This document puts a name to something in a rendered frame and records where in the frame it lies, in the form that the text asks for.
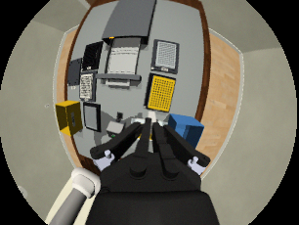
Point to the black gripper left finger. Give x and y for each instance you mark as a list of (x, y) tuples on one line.
[(111, 151)]

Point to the blue open-top bin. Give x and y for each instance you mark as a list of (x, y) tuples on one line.
[(185, 127)]

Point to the yellow open-top bin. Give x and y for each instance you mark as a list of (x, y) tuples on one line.
[(69, 116)]

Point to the grey bench mat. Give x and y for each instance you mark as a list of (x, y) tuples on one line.
[(171, 21)]

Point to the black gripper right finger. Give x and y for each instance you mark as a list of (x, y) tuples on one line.
[(182, 150)]

